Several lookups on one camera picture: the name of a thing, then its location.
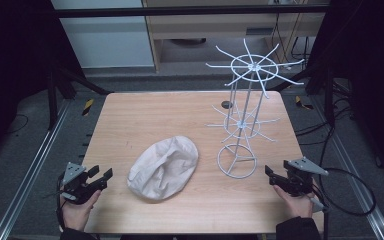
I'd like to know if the black metal stand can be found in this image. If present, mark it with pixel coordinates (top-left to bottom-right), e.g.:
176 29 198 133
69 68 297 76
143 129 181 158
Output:
276 63 336 128
46 61 113 130

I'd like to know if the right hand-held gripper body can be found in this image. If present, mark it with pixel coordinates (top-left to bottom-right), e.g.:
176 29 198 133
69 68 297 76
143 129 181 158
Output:
281 157 329 198

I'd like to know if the wooden shelf unit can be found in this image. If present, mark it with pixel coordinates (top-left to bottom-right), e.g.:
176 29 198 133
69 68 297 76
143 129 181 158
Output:
142 0 329 73

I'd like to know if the black yellow striped tape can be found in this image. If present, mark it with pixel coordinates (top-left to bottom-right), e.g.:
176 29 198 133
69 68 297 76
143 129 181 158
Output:
295 95 314 111
81 98 95 117

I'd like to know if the beige cloth cap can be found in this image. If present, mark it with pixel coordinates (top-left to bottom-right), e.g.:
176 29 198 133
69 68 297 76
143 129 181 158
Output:
126 135 200 202

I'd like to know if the aluminium floor rail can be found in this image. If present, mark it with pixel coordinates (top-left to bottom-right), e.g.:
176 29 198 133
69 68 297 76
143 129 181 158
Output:
0 99 72 240
311 96 384 240

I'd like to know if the grey cable plug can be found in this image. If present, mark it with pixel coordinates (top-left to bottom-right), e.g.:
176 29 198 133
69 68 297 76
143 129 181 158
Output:
309 197 330 214

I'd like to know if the person's right hand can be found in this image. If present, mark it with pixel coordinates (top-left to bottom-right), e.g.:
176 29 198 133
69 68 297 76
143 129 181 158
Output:
273 185 315 220

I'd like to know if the white wire rack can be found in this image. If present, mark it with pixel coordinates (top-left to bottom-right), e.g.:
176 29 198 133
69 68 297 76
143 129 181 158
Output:
205 38 305 180

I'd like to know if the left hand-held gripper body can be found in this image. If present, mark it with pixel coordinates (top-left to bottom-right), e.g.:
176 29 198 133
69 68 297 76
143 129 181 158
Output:
59 162 102 205

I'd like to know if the black horizontal frame bar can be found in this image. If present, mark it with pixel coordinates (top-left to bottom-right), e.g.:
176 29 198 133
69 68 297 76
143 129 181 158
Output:
53 4 329 19

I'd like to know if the person's left hand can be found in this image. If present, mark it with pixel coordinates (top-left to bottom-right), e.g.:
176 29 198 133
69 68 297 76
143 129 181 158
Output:
59 190 102 232

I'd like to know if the white cabinet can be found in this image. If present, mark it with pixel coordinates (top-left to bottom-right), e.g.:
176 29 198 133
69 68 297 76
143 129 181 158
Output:
50 0 155 69

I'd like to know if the black looped cable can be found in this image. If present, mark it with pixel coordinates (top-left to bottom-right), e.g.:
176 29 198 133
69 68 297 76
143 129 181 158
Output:
319 167 377 217

